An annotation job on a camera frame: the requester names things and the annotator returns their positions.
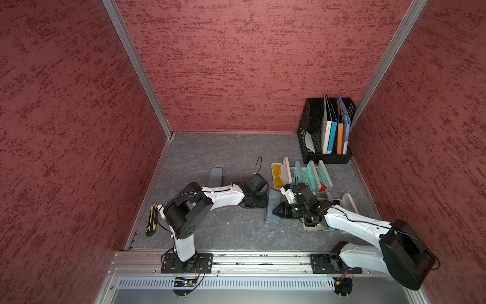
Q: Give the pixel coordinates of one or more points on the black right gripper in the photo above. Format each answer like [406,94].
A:
[284,209]

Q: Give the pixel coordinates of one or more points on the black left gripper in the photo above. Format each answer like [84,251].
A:
[262,204]

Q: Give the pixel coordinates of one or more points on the grey case with black glasses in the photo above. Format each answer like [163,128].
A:
[274,201]

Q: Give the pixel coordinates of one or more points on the pink case with tortoise sunglasses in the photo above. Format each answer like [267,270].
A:
[313,224]

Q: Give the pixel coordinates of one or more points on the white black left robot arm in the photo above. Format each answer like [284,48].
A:
[185,212]

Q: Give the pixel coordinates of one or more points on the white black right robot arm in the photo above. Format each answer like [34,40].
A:
[392,248]

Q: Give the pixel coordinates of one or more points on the pink case with yellow glasses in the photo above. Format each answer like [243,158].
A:
[281,174]

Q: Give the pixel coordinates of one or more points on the grey case with orange glasses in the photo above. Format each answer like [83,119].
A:
[311,177]

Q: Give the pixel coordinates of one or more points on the grey case with purple glasses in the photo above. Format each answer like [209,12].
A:
[297,174]

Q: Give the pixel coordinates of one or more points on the case with clear yellow glasses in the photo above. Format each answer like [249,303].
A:
[348,203]

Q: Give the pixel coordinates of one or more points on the black mesh file holder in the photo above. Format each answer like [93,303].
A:
[309,132]

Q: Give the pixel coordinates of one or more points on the cyan book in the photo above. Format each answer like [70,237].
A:
[333,131]

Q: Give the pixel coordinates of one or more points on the white book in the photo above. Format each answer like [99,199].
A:
[326,126]

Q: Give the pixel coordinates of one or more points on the orange book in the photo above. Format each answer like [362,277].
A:
[340,127]

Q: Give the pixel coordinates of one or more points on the blue book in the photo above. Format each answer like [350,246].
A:
[346,125]

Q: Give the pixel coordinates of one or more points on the yellow black utility knife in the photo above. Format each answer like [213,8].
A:
[152,222]

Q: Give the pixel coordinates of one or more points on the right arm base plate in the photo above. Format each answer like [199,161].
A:
[331,263]

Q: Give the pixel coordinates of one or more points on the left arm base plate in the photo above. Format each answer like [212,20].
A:
[200,263]

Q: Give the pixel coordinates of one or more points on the aluminium front rail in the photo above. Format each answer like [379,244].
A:
[138,269]

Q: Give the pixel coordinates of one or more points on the aluminium corner post left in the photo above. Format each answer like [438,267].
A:
[124,36]

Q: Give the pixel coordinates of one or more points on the aluminium corner post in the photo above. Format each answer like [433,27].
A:
[124,36]
[408,21]

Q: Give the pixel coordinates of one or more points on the aluminium corner post right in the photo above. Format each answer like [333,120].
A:
[408,21]

